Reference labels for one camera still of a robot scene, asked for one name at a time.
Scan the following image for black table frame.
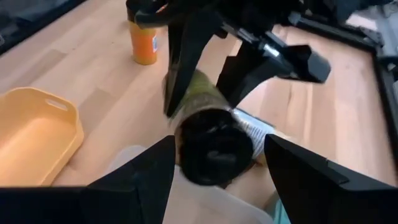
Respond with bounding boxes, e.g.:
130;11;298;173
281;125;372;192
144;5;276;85
0;0;398;178

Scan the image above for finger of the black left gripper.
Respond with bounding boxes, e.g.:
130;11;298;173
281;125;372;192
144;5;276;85
163;18;218;118
216;40;332;108

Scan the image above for grey label spice jar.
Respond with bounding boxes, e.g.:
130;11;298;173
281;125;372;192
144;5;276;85
231;108;276;161

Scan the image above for olive spice jar yellow label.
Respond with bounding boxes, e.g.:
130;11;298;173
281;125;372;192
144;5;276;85
169;68;255;187

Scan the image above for teal plastic bin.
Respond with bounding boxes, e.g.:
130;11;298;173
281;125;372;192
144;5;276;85
272;198;292;224

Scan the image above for tall orange spice jar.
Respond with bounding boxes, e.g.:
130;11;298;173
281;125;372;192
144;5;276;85
126;0;160;66

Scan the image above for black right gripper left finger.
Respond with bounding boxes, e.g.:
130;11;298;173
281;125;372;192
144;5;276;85
0;134;177;224

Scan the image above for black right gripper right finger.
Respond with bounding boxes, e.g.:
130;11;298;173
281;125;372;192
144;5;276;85
263;133;398;224

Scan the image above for small yellow plastic bin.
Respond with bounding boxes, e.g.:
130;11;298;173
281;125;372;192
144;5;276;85
0;86;85;187

